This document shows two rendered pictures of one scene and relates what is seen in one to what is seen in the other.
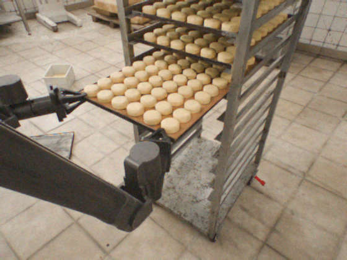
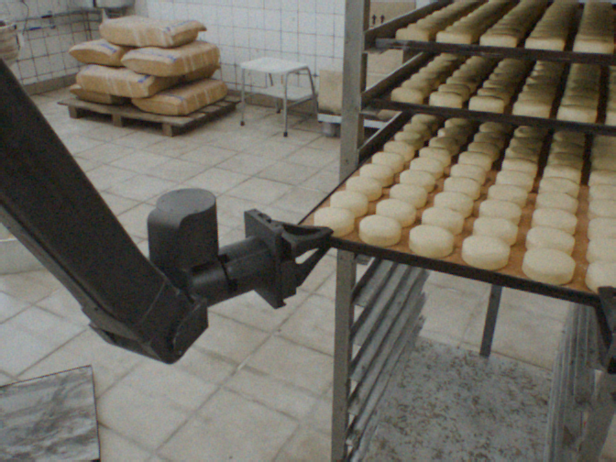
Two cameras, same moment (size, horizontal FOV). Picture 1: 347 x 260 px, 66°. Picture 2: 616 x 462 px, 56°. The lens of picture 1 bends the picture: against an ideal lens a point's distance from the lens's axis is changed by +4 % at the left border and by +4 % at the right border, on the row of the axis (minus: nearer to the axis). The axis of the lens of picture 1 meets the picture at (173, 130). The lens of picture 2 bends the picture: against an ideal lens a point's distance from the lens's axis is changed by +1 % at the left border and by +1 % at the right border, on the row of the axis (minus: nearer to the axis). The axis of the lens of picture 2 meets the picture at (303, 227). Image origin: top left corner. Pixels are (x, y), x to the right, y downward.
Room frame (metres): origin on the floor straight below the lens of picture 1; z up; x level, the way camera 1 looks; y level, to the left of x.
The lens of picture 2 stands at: (0.12, 0.42, 1.29)
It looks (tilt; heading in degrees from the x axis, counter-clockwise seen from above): 28 degrees down; 349
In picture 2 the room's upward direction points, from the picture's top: straight up
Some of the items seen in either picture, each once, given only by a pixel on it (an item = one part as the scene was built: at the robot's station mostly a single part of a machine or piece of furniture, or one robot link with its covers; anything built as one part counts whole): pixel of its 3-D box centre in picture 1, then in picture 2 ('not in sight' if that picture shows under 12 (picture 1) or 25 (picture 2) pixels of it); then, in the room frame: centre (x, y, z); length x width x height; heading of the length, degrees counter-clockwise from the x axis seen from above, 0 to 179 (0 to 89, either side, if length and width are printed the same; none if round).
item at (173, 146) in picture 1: (178, 141); (394, 350); (1.20, -0.03, 0.33); 0.64 x 0.03 x 0.03; 144
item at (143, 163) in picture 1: (135, 180); not in sight; (0.33, 0.07, 1.00); 0.12 x 0.09 x 0.12; 143
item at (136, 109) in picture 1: (135, 109); (485, 251); (0.63, 0.11, 0.97); 0.05 x 0.05 x 0.02
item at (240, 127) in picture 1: (248, 116); (599, 264); (0.97, -0.35, 0.69); 0.64 x 0.03 x 0.03; 144
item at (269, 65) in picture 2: not in sight; (280, 93); (4.22, -0.19, 0.23); 0.45 x 0.45 x 0.46; 41
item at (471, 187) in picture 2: (155, 81); (461, 189); (0.80, 0.06, 0.97); 0.05 x 0.05 x 0.02
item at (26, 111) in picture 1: (21, 108); (194, 278); (0.63, 0.43, 0.97); 0.07 x 0.06 x 0.07; 114
